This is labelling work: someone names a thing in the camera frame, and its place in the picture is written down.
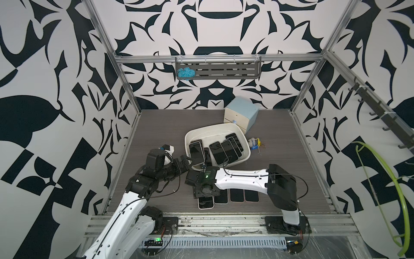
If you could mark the small electronics board left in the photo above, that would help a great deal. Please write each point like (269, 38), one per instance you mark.
(154, 242)

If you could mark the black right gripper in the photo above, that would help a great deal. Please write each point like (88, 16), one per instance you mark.
(195, 193)

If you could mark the phone white case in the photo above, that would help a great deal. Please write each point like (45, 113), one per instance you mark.
(205, 203)

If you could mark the light blue drawer cabinet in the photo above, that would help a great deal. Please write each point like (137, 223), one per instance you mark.
(241, 112)

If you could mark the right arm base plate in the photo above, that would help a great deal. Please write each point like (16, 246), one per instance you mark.
(276, 225)

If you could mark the phone pale blue case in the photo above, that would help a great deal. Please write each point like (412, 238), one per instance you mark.
(229, 151)

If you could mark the phone dark case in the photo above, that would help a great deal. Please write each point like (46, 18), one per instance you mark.
(237, 195)

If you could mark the small electronics board right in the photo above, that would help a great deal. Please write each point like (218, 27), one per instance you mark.
(294, 247)

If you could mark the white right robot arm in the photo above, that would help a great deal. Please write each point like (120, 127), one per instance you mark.
(275, 182)

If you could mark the phone grey case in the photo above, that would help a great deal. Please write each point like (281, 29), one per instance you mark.
(223, 198)

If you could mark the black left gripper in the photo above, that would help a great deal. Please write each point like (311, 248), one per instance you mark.
(178, 170)

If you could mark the grey slotted wall rack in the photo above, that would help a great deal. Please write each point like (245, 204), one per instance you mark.
(216, 68)

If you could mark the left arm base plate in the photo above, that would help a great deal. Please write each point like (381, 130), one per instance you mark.
(168, 226)

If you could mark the phone pink case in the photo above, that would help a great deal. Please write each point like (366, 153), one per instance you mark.
(251, 196)
(218, 153)

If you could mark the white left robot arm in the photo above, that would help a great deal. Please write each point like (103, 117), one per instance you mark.
(133, 219)

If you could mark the dark wall hook rail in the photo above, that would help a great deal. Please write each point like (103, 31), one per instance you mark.
(380, 110)

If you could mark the blue crumpled cloth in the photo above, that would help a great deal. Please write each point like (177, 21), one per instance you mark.
(186, 73)

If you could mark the phone cream case in basin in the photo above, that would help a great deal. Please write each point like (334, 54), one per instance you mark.
(197, 152)

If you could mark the phone pink case in basin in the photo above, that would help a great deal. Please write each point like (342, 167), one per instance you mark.
(218, 153)

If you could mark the white storage basin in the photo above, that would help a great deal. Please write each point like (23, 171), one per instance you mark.
(210, 134)

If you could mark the phone blue case rear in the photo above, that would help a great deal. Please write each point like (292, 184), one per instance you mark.
(235, 141)

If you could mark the small electronics board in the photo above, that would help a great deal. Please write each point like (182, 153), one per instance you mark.
(154, 242)
(294, 247)

